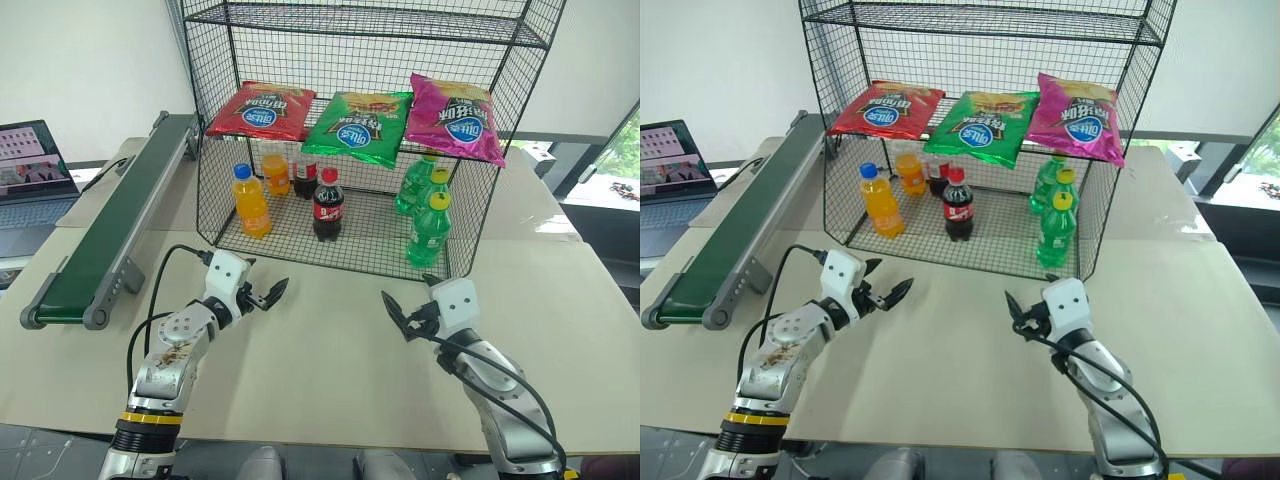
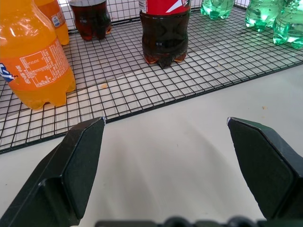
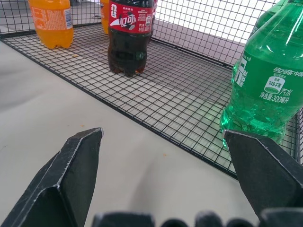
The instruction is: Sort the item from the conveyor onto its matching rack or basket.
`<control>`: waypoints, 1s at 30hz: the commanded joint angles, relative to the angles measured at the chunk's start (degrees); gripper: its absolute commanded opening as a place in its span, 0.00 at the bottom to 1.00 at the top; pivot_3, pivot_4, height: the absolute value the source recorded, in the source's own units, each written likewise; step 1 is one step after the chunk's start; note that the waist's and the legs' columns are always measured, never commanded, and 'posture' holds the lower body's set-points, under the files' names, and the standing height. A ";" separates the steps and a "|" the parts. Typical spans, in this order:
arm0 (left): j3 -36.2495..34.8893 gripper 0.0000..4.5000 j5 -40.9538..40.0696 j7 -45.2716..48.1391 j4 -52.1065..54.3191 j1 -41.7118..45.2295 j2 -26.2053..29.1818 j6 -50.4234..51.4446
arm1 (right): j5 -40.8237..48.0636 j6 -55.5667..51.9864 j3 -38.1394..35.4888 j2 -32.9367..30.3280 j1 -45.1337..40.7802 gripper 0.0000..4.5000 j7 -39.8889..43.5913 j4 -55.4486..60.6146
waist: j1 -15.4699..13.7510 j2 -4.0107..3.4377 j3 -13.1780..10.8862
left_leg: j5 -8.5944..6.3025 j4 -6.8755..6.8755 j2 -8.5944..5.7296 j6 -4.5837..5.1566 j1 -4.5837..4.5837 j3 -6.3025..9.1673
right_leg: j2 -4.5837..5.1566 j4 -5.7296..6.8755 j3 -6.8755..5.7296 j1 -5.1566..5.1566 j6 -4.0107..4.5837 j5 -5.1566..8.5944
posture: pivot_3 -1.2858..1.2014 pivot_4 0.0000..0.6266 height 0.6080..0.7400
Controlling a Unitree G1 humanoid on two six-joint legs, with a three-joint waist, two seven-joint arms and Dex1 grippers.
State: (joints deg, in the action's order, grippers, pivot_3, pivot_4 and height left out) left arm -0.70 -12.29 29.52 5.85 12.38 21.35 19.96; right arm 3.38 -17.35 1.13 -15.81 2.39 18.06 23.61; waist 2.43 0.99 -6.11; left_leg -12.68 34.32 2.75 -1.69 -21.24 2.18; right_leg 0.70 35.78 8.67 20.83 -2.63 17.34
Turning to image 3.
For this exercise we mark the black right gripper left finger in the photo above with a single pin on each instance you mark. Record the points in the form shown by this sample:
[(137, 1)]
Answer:
[(61, 179)]

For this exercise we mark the red label cola bottle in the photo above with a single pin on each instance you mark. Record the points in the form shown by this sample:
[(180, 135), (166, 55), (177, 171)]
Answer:
[(130, 35)]

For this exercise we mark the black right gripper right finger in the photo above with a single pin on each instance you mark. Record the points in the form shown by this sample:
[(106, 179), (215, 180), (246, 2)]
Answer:
[(265, 175)]

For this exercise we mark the green Sprite soda bottle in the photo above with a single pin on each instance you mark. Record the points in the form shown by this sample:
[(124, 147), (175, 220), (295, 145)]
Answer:
[(265, 17), (265, 78)]

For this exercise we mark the orange soda bottle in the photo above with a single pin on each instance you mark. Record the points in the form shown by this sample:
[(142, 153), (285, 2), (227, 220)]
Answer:
[(53, 21), (104, 16)]

